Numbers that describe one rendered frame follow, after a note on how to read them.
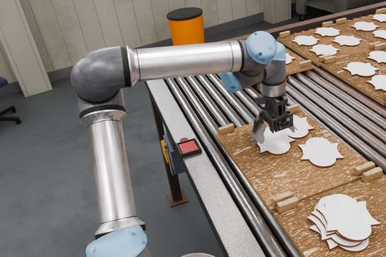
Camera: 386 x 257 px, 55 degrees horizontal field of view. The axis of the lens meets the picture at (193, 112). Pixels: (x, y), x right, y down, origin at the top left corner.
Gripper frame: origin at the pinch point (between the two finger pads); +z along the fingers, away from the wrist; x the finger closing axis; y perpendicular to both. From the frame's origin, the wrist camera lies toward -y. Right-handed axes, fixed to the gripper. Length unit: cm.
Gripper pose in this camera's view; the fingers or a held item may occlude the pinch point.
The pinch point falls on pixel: (273, 138)
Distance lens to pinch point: 127.7
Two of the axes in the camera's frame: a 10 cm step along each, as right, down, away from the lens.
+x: 9.3, -3.1, 1.8
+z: 1.6, 8.1, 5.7
